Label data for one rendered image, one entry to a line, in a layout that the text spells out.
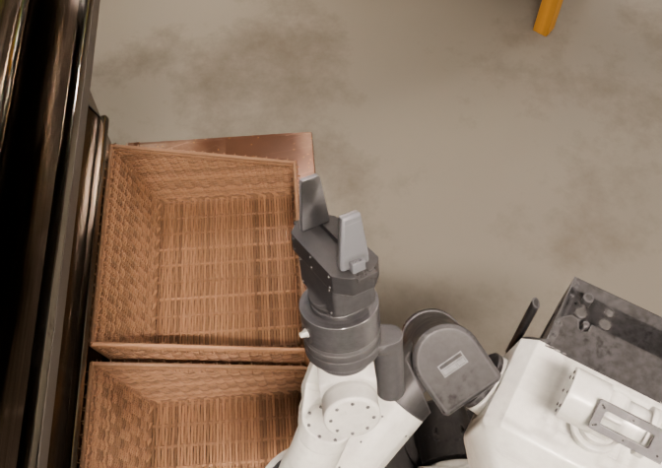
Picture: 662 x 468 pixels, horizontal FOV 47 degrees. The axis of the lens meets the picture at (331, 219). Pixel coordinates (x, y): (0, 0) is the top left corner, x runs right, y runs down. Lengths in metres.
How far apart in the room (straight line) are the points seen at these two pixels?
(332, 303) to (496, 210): 2.14
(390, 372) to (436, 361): 0.16
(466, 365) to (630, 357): 0.23
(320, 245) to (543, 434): 0.42
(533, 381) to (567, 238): 1.85
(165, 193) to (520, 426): 1.38
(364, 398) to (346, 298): 0.14
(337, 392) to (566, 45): 2.79
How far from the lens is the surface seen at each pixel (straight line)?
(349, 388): 0.87
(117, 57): 3.43
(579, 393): 0.96
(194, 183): 2.12
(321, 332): 0.81
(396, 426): 1.08
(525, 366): 1.08
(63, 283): 1.16
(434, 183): 2.92
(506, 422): 1.05
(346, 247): 0.73
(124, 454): 1.79
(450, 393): 1.06
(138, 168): 2.08
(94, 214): 1.77
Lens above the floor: 2.38
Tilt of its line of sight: 58 degrees down
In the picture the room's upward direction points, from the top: straight up
